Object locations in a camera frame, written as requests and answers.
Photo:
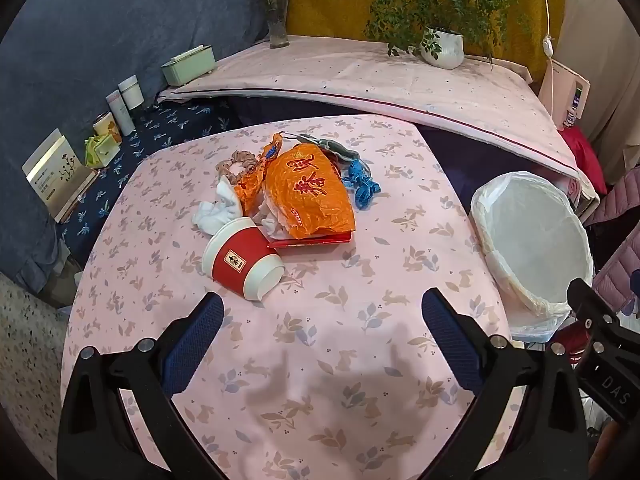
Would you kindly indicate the blue velvet backdrop cloth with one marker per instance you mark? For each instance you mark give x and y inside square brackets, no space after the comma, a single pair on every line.
[100,35]

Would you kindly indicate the glass vase with red flowers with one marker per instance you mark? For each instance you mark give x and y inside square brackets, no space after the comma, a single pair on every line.
[277,25]

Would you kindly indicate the green packet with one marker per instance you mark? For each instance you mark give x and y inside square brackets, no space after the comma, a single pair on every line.
[100,152]

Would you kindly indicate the green plant in white pot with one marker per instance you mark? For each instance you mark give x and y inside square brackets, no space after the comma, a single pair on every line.
[442,45]

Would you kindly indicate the white tissue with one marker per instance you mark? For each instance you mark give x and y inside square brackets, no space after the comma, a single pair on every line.
[215,212]

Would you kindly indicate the pink dotted cloth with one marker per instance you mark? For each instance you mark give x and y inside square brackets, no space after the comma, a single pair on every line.
[380,85]

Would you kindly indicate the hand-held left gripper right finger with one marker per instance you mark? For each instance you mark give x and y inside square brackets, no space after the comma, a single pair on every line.
[447,340]

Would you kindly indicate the white bin with plastic liner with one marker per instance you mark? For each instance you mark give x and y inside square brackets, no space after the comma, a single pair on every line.
[535,240]

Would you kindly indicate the pink rabbit-print tablecloth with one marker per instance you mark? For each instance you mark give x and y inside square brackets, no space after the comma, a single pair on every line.
[360,280]

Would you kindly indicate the mustard backdrop cloth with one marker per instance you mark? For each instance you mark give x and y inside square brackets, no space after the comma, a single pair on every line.
[320,15]

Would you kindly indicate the red and white paper cup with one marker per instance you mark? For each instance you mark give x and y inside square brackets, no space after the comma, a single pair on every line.
[240,260]

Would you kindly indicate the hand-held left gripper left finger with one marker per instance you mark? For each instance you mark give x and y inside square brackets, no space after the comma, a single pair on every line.
[195,340]

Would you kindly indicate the grey face mask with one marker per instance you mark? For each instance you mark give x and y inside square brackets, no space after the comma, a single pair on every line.
[335,147]

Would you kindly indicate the red paper packet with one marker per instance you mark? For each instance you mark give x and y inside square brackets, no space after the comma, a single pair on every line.
[320,242]

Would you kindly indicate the small orange-print can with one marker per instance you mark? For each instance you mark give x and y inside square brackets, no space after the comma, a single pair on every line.
[106,127]

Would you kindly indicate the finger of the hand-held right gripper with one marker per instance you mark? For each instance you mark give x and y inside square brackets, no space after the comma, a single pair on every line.
[592,310]

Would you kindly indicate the white bottle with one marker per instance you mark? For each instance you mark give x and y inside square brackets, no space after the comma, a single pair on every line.
[119,112]

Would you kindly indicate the beige scrunchie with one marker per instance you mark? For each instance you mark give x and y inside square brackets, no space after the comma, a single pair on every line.
[235,165]

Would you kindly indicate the orange plastic bag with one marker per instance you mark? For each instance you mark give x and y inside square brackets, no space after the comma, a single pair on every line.
[310,190]

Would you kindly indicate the red cloth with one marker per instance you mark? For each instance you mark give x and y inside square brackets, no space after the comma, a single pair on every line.
[582,157]

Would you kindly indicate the beige curtain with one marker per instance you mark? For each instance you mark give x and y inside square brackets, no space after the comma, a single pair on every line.
[600,60]

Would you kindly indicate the mint green box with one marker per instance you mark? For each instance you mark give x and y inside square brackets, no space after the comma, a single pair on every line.
[187,67]

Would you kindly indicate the pink puffer jacket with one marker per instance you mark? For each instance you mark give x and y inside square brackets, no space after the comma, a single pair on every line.
[617,260]

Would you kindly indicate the orange snack wrapper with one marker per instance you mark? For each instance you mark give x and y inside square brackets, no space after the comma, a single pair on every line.
[255,180]

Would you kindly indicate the red plastic object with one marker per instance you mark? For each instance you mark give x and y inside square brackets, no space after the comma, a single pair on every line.
[567,342]

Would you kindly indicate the pink appliance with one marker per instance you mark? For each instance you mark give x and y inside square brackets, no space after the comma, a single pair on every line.
[562,90]

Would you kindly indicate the white jar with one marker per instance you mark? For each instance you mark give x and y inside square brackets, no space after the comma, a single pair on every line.
[131,92]

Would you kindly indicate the navy leaf-print cloth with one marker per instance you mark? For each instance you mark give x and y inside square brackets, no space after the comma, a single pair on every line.
[165,125]

